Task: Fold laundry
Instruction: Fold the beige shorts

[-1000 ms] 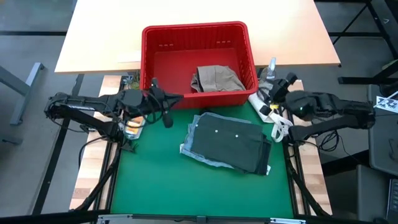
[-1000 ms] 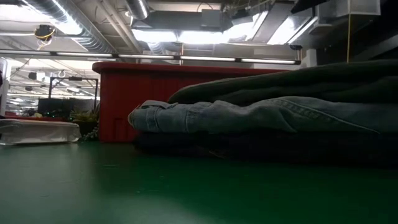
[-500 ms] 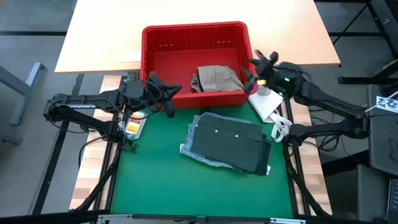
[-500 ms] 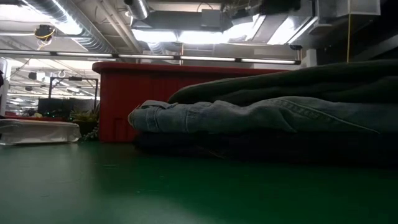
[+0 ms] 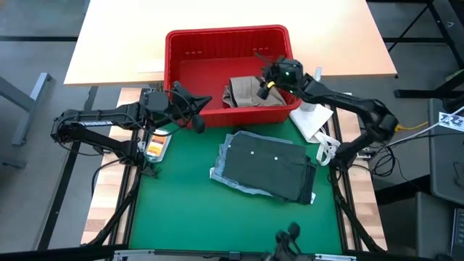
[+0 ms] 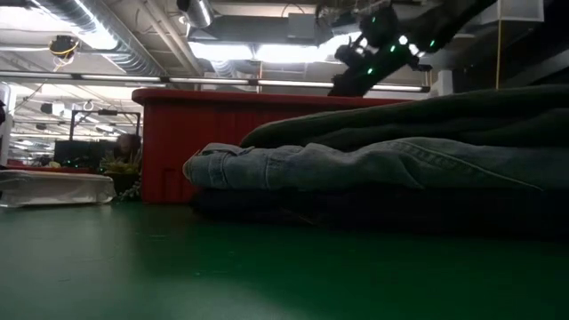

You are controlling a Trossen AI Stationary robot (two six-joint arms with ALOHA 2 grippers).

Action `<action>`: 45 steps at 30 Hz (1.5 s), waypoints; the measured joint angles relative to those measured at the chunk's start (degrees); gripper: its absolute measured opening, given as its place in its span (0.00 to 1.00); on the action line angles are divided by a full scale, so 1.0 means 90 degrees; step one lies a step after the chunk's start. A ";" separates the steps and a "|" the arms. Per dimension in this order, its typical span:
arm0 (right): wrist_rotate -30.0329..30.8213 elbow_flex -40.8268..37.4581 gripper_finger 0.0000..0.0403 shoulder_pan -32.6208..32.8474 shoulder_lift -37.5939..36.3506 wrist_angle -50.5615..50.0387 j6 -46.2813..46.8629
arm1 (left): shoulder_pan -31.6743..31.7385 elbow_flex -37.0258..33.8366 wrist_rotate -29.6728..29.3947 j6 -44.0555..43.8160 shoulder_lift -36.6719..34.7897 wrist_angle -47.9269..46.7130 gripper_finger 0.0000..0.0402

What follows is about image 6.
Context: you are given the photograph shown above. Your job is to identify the light blue jeans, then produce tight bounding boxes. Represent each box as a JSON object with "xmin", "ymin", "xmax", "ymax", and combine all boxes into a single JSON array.
[{"xmin": 182, "ymin": 136, "xmax": 569, "ymax": 193}]

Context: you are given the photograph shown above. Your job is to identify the faded black jeans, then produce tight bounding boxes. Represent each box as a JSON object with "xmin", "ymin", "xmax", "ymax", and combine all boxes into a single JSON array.
[{"xmin": 190, "ymin": 186, "xmax": 569, "ymax": 223}]

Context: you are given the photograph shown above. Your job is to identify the dark green garment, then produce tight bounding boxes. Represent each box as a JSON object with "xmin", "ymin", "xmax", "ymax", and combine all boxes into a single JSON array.
[{"xmin": 239, "ymin": 84, "xmax": 569, "ymax": 153}]

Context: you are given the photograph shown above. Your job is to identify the red plastic laundry basket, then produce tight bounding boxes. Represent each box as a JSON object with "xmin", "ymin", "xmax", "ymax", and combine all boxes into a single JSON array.
[{"xmin": 132, "ymin": 87, "xmax": 413, "ymax": 204}]

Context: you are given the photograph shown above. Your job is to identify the long ceiling light bar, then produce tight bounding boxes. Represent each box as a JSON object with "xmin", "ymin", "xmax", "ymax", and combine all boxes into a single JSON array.
[{"xmin": 0, "ymin": 69, "xmax": 431, "ymax": 93}]

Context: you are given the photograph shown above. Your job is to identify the grey ceiling box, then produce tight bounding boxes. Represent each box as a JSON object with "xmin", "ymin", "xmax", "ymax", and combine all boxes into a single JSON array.
[{"xmin": 286, "ymin": 12, "xmax": 320, "ymax": 44}]

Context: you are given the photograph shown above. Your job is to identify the green table mat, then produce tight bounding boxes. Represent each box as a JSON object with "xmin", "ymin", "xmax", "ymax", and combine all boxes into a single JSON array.
[{"xmin": 0, "ymin": 202, "xmax": 569, "ymax": 320}]

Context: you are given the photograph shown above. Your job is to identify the person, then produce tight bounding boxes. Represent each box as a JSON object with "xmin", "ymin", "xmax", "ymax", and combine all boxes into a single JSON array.
[{"xmin": 113, "ymin": 132, "xmax": 143, "ymax": 165}]

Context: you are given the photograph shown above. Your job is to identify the black monitor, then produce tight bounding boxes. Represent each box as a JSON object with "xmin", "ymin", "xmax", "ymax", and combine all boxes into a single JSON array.
[{"xmin": 52, "ymin": 140, "xmax": 112, "ymax": 169}]

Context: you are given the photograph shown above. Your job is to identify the red plastic bin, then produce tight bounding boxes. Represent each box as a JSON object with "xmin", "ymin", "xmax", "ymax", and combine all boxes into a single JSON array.
[{"xmin": 4, "ymin": 159, "xmax": 90, "ymax": 174}]

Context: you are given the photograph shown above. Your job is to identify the orange label plastic package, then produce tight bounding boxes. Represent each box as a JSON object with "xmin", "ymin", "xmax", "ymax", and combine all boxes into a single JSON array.
[{"xmin": 0, "ymin": 170, "xmax": 116, "ymax": 209}]

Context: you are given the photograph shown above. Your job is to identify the shiny round duct pipe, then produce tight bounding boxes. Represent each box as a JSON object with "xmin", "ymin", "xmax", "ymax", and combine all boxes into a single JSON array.
[{"xmin": 177, "ymin": 0, "xmax": 215, "ymax": 30}]

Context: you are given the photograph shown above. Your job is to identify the silver ceiling duct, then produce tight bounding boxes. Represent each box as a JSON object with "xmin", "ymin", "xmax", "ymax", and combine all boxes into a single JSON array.
[{"xmin": 35, "ymin": 0, "xmax": 168, "ymax": 77}]

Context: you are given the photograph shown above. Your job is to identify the black metal frame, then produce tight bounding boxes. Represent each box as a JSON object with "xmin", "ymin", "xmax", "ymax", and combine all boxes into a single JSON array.
[{"xmin": 68, "ymin": 108, "xmax": 142, "ymax": 155}]

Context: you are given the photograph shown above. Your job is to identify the yellow hanging cable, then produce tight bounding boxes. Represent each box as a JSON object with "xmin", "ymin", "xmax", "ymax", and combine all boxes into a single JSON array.
[{"xmin": 494, "ymin": 20, "xmax": 502, "ymax": 90}]

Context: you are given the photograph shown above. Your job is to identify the black yellow cable reel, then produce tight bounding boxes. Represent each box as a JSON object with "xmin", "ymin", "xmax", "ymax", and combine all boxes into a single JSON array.
[{"xmin": 47, "ymin": 34, "xmax": 82, "ymax": 72}]

